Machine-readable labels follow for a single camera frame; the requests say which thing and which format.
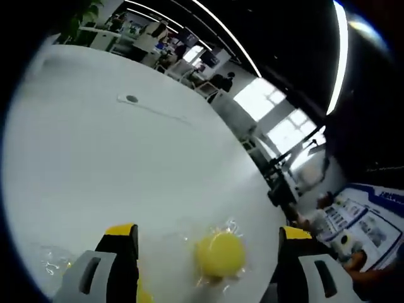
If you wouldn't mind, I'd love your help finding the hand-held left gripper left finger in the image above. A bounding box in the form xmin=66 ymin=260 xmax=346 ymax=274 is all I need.
xmin=52 ymin=222 xmax=140 ymax=303

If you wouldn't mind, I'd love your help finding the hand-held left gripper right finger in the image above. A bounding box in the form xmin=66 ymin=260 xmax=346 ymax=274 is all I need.
xmin=261 ymin=224 xmax=364 ymax=303

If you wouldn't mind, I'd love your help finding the round yellow silicone block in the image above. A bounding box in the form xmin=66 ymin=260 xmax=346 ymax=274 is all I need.
xmin=189 ymin=217 xmax=253 ymax=288

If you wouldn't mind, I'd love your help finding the person's right hand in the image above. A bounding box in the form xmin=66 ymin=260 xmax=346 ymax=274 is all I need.
xmin=344 ymin=251 xmax=398 ymax=284

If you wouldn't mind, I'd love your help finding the black metal stand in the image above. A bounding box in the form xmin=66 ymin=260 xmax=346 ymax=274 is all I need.
xmin=252 ymin=126 xmax=329 ymax=209

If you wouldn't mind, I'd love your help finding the bright window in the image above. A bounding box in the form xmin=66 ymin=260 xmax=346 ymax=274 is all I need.
xmin=233 ymin=77 xmax=318 ymax=152

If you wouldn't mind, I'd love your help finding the grey mesh office chair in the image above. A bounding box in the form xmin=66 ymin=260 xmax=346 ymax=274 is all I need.
xmin=210 ymin=90 xmax=258 ymax=140

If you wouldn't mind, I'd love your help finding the long ceiling light strip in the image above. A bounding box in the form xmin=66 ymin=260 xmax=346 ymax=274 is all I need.
xmin=192 ymin=0 xmax=263 ymax=78
xmin=326 ymin=0 xmax=350 ymax=116

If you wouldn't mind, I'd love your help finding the white office chair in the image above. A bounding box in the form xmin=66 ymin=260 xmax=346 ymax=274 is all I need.
xmin=195 ymin=80 xmax=222 ymax=97

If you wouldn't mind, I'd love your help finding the green potted plant white pot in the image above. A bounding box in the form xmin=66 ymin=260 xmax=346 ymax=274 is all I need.
xmin=58 ymin=0 xmax=105 ymax=45

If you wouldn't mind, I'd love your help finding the blue white wall poster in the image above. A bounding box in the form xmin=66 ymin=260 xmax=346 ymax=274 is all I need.
xmin=318 ymin=182 xmax=404 ymax=272

